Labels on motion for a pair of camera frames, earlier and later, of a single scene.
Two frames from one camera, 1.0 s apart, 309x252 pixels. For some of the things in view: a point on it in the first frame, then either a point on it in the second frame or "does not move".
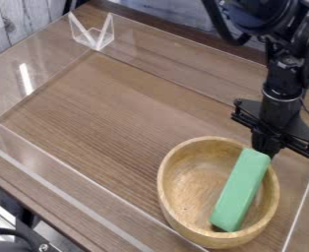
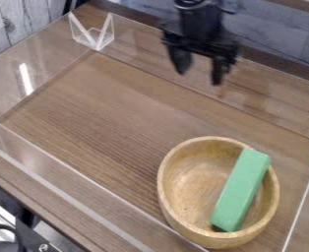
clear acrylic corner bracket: [93, 36] does not move
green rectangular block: [240, 190] does not move
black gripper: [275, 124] to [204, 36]
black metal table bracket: [41, 244] does not move
